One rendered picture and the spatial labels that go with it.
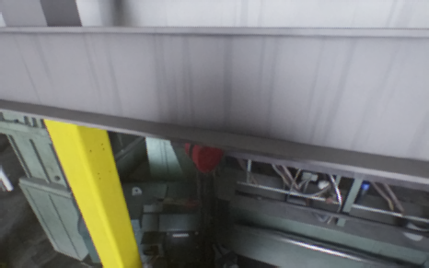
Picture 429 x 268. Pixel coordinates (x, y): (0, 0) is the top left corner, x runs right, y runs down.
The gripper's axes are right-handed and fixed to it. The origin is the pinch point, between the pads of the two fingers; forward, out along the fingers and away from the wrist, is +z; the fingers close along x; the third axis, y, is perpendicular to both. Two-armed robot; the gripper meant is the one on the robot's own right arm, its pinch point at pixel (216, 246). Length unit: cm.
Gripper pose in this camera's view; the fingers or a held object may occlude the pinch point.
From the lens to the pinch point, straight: 150.2
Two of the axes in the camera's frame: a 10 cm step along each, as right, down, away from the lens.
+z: -5.1, -4.0, 7.6
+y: 0.0, 8.9, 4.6
